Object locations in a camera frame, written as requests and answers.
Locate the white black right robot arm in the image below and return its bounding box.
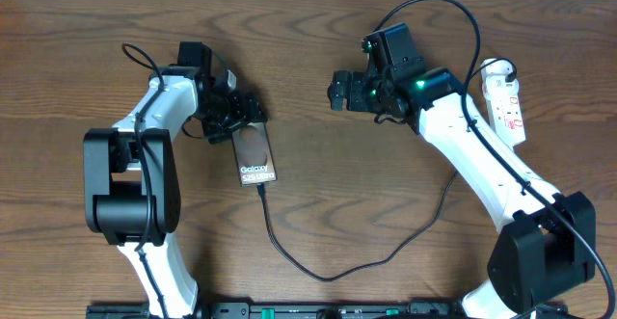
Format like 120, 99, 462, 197
328, 23, 596, 318

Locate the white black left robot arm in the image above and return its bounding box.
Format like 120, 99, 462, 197
83, 41, 267, 318

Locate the Galaxy smartphone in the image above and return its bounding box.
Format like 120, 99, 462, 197
232, 122, 278, 186

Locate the white power strip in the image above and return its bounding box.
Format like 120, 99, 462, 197
482, 75, 526, 148

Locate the white usb charger adapter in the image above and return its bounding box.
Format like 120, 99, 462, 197
480, 58, 520, 95

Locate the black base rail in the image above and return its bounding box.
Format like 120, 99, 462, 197
85, 301, 570, 319

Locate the black charging cable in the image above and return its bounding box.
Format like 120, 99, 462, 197
255, 57, 519, 282

